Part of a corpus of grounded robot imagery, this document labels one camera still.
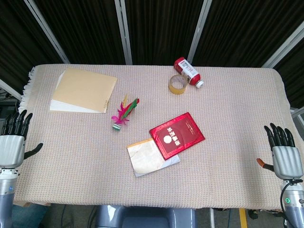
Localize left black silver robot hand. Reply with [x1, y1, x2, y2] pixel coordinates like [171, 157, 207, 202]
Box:
[0, 109, 44, 169]

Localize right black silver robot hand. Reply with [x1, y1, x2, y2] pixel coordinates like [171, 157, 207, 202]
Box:
[256, 123, 304, 180]

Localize colourful feather shuttlecock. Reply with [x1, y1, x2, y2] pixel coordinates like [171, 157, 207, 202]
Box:
[111, 95, 140, 131]

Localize beige woven tablecloth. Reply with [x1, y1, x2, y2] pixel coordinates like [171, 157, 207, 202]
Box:
[13, 64, 292, 211]

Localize white paper sheets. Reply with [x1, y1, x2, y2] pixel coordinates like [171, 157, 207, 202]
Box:
[49, 72, 105, 114]

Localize black pleated curtain panel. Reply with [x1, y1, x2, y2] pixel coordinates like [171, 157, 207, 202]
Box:
[124, 0, 205, 66]
[192, 0, 304, 68]
[0, 0, 63, 89]
[33, 0, 125, 65]
[273, 39, 304, 109]

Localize tan kraft spiral notebook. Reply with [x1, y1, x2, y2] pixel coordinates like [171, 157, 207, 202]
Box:
[51, 68, 118, 114]

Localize red foil certificate book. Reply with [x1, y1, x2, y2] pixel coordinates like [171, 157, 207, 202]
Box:
[149, 112, 205, 160]

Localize clear yellowish tape roll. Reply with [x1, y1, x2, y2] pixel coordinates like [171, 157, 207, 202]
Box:
[168, 74, 188, 95]

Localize red bottle white cap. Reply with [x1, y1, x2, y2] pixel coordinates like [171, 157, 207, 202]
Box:
[173, 57, 205, 89]

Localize cream cover notepad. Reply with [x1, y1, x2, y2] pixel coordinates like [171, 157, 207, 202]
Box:
[126, 138, 181, 178]

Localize grey robot torso base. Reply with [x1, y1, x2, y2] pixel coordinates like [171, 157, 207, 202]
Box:
[95, 205, 198, 228]

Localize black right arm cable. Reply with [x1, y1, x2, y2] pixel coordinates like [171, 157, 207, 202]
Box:
[279, 179, 304, 212]

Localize grey metal partition post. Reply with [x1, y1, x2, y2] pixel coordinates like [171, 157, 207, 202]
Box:
[261, 23, 304, 68]
[114, 0, 133, 65]
[23, 0, 71, 64]
[0, 78, 23, 102]
[187, 0, 213, 67]

